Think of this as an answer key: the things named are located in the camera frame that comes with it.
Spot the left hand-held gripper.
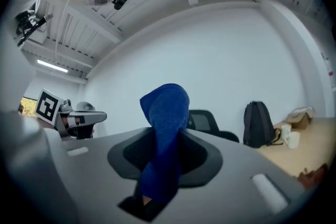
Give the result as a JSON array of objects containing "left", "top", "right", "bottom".
[{"left": 35, "top": 88, "right": 108, "bottom": 141}]

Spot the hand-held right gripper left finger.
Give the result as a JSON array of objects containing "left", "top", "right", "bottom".
[{"left": 56, "top": 127, "right": 156, "bottom": 224}]

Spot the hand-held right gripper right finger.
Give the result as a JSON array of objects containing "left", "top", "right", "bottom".
[{"left": 152, "top": 129, "right": 313, "bottom": 224}]

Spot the blue cloth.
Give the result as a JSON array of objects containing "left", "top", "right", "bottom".
[{"left": 139, "top": 83, "right": 190, "bottom": 205}]

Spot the brown object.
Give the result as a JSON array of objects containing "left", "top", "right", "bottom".
[{"left": 298, "top": 163, "right": 329, "bottom": 189}]

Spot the long ceiling light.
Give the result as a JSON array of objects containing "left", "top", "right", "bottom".
[{"left": 36, "top": 59, "right": 69, "bottom": 73}]

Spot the black backpack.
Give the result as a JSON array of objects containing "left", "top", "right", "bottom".
[{"left": 243, "top": 101, "right": 283, "bottom": 150}]

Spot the black office chair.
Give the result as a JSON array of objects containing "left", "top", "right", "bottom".
[{"left": 186, "top": 109, "right": 240, "bottom": 143}]

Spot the white cup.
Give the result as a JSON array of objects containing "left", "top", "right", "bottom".
[
  {"left": 280, "top": 124, "right": 292, "bottom": 140},
  {"left": 287, "top": 131, "right": 301, "bottom": 150}
]

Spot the light wooden desk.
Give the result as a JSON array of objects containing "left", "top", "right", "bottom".
[{"left": 256, "top": 116, "right": 336, "bottom": 187}]

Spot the black chest harness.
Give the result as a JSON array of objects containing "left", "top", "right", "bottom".
[{"left": 14, "top": 9, "right": 54, "bottom": 47}]

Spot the person's white shirt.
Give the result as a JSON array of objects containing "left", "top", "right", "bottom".
[{"left": 2, "top": 0, "right": 49, "bottom": 41}]

